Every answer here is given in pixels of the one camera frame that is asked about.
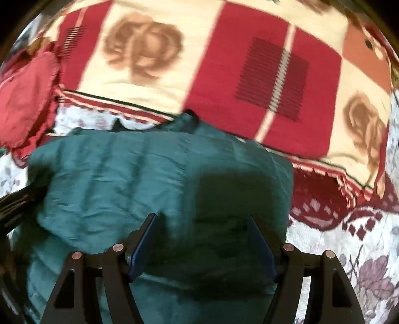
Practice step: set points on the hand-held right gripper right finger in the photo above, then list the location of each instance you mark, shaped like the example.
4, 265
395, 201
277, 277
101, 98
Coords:
262, 246

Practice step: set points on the white floral bed sheet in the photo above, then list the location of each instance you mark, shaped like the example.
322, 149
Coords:
358, 243

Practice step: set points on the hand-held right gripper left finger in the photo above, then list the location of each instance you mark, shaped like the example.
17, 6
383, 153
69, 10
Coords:
143, 246

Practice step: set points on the red heart-shaped ruffled pillow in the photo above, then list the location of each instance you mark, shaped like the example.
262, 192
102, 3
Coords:
25, 99

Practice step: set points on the teal puffer jacket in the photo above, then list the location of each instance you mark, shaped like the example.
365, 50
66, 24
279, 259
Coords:
124, 174

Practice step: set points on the red cream rose-print quilt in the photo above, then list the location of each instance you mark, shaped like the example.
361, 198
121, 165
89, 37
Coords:
218, 62

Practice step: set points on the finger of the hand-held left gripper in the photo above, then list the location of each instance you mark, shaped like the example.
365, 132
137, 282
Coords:
21, 202

